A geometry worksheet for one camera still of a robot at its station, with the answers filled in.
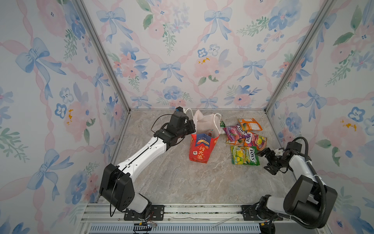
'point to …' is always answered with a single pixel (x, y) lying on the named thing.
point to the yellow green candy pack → (247, 155)
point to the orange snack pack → (249, 124)
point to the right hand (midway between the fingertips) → (261, 159)
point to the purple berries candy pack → (235, 133)
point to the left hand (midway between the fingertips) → (197, 123)
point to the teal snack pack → (202, 138)
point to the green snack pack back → (222, 124)
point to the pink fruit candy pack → (254, 140)
